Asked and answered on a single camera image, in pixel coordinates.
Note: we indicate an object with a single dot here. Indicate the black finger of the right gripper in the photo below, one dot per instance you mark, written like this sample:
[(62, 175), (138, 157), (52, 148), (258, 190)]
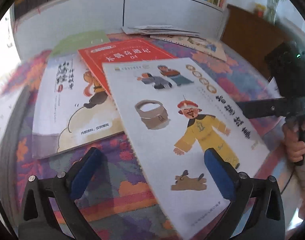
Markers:
[(264, 108)]

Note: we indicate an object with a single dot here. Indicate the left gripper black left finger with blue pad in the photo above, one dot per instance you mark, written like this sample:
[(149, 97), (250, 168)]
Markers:
[(38, 220)]

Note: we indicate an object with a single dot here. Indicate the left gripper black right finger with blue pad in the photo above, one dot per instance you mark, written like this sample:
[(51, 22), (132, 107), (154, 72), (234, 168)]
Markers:
[(266, 220)]

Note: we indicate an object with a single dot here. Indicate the white emperor story book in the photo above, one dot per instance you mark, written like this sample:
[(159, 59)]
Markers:
[(172, 112)]

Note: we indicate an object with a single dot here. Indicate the white mountain sea classic book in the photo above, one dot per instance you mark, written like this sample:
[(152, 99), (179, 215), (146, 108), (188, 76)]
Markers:
[(72, 109)]

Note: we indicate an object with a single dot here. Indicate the red spiral book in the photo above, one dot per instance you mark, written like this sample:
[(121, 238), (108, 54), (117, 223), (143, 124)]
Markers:
[(132, 50)]

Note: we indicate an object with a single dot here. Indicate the green world history book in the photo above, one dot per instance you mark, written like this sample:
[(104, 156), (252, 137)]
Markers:
[(78, 41)]

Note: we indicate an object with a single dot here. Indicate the person's right hand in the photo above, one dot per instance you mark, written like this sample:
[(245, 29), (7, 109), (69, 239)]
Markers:
[(295, 148)]

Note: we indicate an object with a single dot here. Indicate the brown wooden cabinet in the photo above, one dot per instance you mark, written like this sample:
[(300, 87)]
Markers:
[(252, 37)]

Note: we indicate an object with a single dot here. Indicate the floral woven mat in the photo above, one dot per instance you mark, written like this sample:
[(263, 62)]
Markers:
[(118, 202)]

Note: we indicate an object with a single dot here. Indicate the pile of thin white booklets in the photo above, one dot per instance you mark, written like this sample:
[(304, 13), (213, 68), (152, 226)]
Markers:
[(186, 38)]

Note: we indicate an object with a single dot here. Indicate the white bookshelf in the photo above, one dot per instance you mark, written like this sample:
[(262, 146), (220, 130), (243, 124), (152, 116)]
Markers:
[(44, 27)]

